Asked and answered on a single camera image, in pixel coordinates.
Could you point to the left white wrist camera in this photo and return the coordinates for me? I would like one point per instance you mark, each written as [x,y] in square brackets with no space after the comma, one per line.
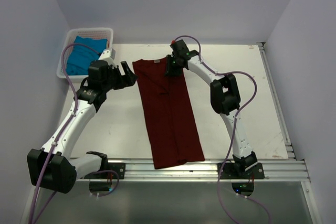
[108,55]

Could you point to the blue t shirt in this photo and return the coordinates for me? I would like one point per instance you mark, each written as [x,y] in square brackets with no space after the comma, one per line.
[81,57]

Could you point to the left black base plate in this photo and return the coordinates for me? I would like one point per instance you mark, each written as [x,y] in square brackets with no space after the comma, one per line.
[118,168]

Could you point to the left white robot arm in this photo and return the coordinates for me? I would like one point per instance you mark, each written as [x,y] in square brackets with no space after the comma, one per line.
[50,167]

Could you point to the white plastic basket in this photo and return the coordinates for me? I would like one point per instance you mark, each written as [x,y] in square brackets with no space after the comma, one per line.
[93,33]

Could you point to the dark red t shirt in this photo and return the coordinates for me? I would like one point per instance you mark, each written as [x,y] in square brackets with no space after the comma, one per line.
[169,118]

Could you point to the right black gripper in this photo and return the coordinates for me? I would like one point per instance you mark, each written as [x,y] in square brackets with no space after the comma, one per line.
[169,70]

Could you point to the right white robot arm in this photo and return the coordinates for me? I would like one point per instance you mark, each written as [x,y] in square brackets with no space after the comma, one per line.
[224,97]

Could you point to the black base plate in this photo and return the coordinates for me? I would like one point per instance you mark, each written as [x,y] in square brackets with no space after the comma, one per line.
[230,171]
[118,168]

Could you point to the aluminium mounting rail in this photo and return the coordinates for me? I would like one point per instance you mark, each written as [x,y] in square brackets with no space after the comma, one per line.
[287,170]

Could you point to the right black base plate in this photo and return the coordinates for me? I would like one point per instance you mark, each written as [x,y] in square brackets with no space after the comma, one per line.
[230,171]

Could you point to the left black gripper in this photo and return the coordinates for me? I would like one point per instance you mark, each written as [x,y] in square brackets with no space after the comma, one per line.
[129,78]

